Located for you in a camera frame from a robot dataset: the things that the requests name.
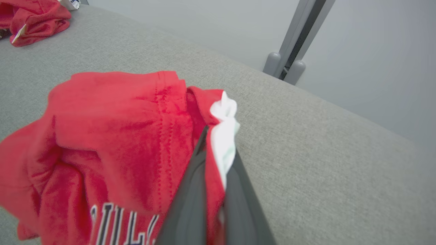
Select red shorts white waistband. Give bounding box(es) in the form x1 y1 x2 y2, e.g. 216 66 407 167
0 70 241 245

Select red jersey white sleeves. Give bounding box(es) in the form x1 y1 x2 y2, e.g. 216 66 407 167
0 0 73 47

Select grey cylinder post foot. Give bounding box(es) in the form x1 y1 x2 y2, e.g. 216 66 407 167
284 60 306 85
263 52 281 77

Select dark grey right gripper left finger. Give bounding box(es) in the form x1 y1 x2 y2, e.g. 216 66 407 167
155 125 209 245

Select grey partition post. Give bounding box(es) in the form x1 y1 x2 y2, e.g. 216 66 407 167
274 0 336 81

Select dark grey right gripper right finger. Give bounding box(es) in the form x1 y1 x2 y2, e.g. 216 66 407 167
223 149 277 245

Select grey fabric sofa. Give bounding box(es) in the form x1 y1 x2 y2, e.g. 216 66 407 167
0 4 436 245

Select white printed packet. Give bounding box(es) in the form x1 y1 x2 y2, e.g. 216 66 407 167
58 0 81 10

